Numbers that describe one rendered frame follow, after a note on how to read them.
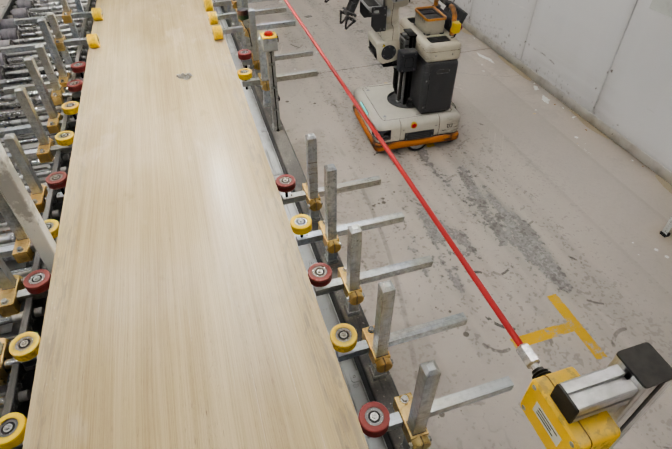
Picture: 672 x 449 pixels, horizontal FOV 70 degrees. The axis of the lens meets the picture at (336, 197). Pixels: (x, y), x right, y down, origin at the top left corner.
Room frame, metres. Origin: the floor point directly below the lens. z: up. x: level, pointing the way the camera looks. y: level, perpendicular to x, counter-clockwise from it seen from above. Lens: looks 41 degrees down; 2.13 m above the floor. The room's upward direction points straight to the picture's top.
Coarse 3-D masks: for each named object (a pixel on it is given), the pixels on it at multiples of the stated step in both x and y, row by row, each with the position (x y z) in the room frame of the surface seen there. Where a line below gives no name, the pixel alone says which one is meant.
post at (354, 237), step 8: (352, 232) 1.01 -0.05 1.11; (360, 232) 1.02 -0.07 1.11; (352, 240) 1.01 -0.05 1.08; (360, 240) 1.02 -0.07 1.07; (352, 248) 1.01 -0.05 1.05; (360, 248) 1.02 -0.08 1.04; (352, 256) 1.01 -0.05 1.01; (360, 256) 1.02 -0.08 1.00; (352, 264) 1.01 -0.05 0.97; (360, 264) 1.02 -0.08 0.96; (352, 272) 1.01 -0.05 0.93; (352, 280) 1.01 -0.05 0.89; (352, 288) 1.01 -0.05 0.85
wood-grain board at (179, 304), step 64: (128, 0) 3.60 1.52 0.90; (192, 0) 3.60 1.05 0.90; (128, 64) 2.56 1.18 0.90; (192, 64) 2.56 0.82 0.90; (128, 128) 1.90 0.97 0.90; (192, 128) 1.90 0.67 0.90; (256, 128) 1.90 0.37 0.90; (128, 192) 1.44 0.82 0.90; (192, 192) 1.44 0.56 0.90; (256, 192) 1.44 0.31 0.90; (64, 256) 1.11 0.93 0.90; (128, 256) 1.11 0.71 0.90; (192, 256) 1.11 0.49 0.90; (256, 256) 1.11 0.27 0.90; (64, 320) 0.85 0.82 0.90; (128, 320) 0.85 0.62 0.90; (192, 320) 0.85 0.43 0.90; (256, 320) 0.85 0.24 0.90; (320, 320) 0.85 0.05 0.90; (64, 384) 0.65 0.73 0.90; (128, 384) 0.65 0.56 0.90; (192, 384) 0.65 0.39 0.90; (256, 384) 0.65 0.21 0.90; (320, 384) 0.65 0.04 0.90; (64, 448) 0.48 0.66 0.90; (128, 448) 0.48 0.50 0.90; (192, 448) 0.48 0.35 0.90; (256, 448) 0.48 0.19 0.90; (320, 448) 0.48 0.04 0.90
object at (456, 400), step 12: (492, 384) 0.67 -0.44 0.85; (504, 384) 0.67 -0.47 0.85; (444, 396) 0.64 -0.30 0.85; (456, 396) 0.64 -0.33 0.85; (468, 396) 0.64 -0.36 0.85; (480, 396) 0.64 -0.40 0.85; (492, 396) 0.65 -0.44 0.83; (432, 408) 0.60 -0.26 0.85; (444, 408) 0.60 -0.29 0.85; (456, 408) 0.62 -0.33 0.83; (396, 420) 0.57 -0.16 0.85
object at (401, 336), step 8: (440, 320) 0.90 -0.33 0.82; (448, 320) 0.90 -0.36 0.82; (456, 320) 0.90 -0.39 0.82; (464, 320) 0.90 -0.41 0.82; (408, 328) 0.87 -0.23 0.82; (416, 328) 0.87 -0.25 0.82; (424, 328) 0.87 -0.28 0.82; (432, 328) 0.87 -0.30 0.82; (440, 328) 0.88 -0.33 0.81; (448, 328) 0.89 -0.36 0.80; (392, 336) 0.85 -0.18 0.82; (400, 336) 0.85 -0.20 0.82; (408, 336) 0.85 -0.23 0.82; (416, 336) 0.85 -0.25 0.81; (424, 336) 0.86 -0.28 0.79; (360, 344) 0.82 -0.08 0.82; (392, 344) 0.83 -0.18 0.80; (336, 352) 0.80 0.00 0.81; (352, 352) 0.79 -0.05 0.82; (360, 352) 0.80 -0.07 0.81; (368, 352) 0.81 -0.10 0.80
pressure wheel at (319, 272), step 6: (318, 264) 1.07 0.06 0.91; (324, 264) 1.07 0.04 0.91; (312, 270) 1.04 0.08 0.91; (318, 270) 1.04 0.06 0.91; (324, 270) 1.04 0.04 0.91; (330, 270) 1.04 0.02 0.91; (312, 276) 1.01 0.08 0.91; (318, 276) 1.02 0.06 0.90; (324, 276) 1.01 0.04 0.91; (330, 276) 1.02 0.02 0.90; (312, 282) 1.00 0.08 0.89; (318, 282) 1.00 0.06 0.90; (324, 282) 1.00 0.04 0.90
